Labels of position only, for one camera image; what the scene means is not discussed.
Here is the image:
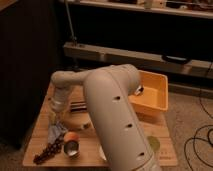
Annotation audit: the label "grey metal rail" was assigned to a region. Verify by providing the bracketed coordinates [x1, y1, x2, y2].
[63, 42, 213, 79]

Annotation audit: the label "bunch of dark grapes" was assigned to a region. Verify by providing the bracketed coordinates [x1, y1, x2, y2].
[33, 138, 63, 165]

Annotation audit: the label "metal cup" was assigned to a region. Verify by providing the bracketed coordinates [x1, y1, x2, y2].
[64, 140, 79, 157]

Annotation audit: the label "black handle on rail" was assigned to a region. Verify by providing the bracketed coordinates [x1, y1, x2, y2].
[161, 55, 191, 65]

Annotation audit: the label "orange fruit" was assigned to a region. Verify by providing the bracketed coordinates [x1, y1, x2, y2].
[64, 132, 79, 142]

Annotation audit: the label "light blue towel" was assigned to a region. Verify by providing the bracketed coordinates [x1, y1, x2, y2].
[47, 122, 67, 144]

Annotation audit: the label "yellow plastic bin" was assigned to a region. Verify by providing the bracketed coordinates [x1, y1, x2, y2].
[129, 70, 168, 116]

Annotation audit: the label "white plastic cup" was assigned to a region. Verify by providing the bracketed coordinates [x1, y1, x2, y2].
[99, 146, 106, 161]

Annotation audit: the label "white utensil in bin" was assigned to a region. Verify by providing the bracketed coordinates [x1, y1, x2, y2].
[133, 86, 144, 96]

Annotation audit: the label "wooden shelf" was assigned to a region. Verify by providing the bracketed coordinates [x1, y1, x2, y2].
[59, 0, 213, 19]

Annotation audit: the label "black floor cables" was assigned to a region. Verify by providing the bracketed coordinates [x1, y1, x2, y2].
[183, 61, 213, 171]

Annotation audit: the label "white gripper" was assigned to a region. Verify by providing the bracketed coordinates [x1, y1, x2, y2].
[49, 96, 72, 126]

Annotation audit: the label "black striped block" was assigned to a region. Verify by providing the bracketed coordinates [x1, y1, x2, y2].
[70, 103, 87, 112]

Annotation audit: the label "grey vertical pole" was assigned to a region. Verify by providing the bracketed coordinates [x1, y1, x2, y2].
[64, 0, 77, 45]

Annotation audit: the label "green round object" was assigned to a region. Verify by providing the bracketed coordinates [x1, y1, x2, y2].
[147, 136, 160, 153]

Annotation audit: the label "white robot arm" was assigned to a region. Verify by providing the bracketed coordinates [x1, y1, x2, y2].
[51, 64, 162, 171]

